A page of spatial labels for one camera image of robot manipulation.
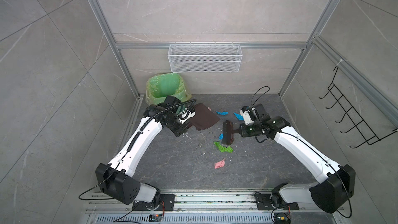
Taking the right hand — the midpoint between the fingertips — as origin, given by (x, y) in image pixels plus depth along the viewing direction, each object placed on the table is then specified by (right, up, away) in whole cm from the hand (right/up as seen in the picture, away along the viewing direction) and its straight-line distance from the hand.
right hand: (239, 129), depth 81 cm
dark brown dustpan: (-19, +6, +1) cm, 20 cm away
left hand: (-30, +3, -4) cm, 30 cm away
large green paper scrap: (-7, -13, +10) cm, 18 cm away
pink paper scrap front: (-10, -21, +5) cm, 24 cm away
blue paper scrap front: (-8, -7, +15) cm, 18 cm away
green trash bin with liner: (-49, +25, +20) cm, 58 cm away
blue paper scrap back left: (-4, +7, +27) cm, 29 cm away
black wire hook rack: (+46, +4, -17) cm, 50 cm away
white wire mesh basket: (-18, +45, +21) cm, 53 cm away
